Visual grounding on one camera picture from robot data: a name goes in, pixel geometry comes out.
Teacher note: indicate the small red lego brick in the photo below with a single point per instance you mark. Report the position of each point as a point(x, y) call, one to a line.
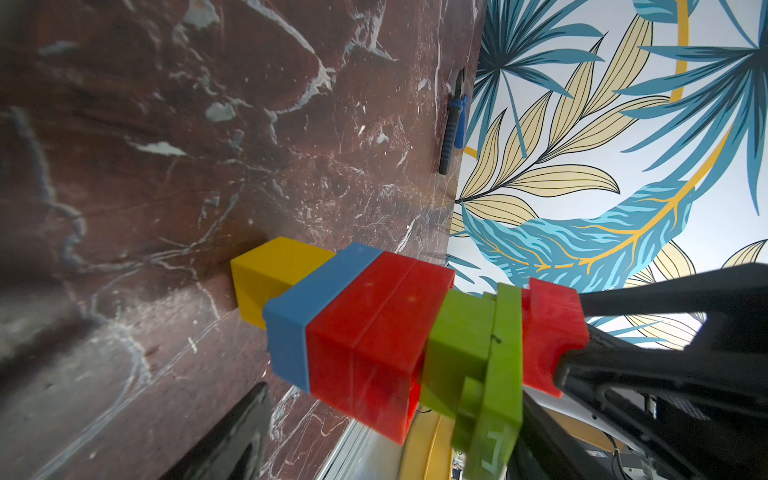
point(553, 325)

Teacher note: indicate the red 2x4 lego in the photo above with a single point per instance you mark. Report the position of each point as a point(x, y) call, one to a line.
point(387, 360)
point(362, 280)

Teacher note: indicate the blue handled pliers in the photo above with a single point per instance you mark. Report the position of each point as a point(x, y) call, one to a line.
point(454, 135)

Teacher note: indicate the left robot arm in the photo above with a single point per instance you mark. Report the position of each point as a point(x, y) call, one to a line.
point(564, 450)

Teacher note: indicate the green 2x4 lego brick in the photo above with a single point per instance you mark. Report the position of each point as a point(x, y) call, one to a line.
point(490, 411)

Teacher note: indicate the green 2x2 lego front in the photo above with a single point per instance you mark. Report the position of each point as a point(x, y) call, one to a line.
point(457, 347)

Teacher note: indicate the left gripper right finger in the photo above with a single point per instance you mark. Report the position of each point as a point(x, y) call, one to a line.
point(699, 412)

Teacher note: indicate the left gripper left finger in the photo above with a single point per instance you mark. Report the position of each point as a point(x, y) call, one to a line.
point(233, 448)

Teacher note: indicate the blue 2x4 lego brick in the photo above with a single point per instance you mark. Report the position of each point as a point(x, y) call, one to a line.
point(322, 276)

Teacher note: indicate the orange 2x2 lego brick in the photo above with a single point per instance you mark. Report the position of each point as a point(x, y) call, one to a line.
point(269, 270)

